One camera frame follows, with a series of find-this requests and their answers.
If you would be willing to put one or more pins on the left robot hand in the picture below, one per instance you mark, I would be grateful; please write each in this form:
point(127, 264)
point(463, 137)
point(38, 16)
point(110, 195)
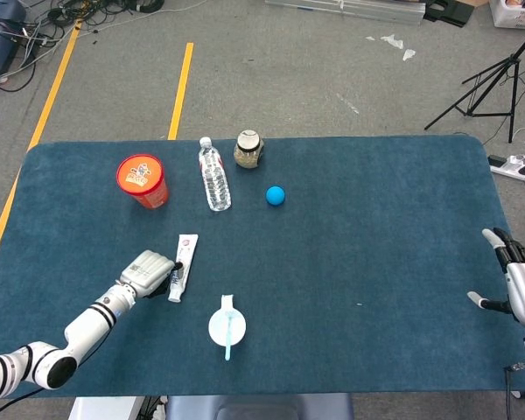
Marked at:
point(149, 273)

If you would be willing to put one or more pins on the white toothpaste tube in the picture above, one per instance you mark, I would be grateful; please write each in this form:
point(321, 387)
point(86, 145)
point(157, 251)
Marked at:
point(188, 249)

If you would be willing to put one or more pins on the light blue toothbrush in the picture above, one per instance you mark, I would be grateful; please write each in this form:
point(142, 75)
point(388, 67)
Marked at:
point(228, 350)

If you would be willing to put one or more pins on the robot base platform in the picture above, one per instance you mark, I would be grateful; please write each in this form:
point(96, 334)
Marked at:
point(254, 409)

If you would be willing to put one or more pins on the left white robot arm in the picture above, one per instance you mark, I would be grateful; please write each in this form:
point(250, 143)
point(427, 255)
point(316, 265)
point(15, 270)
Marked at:
point(87, 324)

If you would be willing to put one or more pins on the red orange snack tub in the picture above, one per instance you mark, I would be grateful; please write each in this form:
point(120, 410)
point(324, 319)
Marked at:
point(140, 172)

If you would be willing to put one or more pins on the clear plastic water bottle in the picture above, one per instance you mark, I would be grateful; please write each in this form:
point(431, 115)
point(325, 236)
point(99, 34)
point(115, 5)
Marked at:
point(214, 179)

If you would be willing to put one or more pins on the white power strip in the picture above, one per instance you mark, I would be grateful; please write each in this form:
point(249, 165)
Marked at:
point(503, 166)

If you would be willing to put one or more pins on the blue ball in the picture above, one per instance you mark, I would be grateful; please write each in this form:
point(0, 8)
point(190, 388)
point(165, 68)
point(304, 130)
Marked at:
point(275, 195)

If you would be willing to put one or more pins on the glass jar black lid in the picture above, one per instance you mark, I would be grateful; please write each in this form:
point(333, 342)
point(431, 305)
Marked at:
point(248, 151)

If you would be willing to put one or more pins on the blue carpet table mat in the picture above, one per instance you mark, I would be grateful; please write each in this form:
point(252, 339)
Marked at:
point(354, 245)

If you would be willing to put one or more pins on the yellow floor tape strip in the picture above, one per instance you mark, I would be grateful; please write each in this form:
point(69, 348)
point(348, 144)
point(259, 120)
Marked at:
point(48, 105)
point(180, 92)

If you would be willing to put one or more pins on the black tripod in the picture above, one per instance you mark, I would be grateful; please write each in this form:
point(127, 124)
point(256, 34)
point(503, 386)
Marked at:
point(515, 58)

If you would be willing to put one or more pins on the white paper scrap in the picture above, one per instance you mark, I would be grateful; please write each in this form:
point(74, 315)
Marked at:
point(409, 54)

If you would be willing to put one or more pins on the dark blue machine base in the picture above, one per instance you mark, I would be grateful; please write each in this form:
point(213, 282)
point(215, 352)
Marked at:
point(0, 48)

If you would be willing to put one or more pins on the white plastic basket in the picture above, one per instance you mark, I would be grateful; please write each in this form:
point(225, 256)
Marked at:
point(512, 19)

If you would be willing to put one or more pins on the black plastic bracket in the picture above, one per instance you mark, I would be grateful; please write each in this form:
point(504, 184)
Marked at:
point(455, 15)

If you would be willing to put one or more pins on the aluminium profile rail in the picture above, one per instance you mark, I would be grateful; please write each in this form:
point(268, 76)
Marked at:
point(376, 13)

